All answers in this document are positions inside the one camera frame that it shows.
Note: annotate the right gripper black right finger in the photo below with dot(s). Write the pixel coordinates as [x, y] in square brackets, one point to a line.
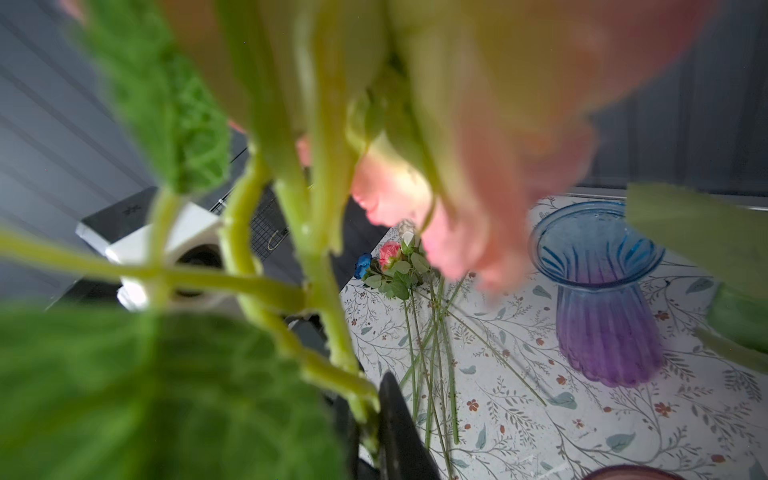
[403, 455]

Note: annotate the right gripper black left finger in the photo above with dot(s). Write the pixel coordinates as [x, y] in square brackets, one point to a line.
[347, 431]

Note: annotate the pink grey glass vase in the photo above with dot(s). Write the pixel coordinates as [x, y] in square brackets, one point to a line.
[631, 472]

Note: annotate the magenta rose long stem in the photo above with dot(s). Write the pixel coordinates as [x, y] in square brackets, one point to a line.
[456, 115]

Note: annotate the bunch of artificial flowers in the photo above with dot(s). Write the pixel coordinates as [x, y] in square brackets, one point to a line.
[469, 370]

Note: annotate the blue purple glass vase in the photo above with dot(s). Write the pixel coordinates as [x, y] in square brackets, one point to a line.
[604, 325]

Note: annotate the floral patterned table mat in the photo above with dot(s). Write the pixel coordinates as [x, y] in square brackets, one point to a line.
[701, 417]

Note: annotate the blue artificial flower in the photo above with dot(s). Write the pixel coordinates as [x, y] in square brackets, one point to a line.
[362, 266]

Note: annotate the black wire basket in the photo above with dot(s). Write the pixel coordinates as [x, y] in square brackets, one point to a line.
[268, 227]

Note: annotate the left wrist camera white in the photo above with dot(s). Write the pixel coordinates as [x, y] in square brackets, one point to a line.
[120, 233]

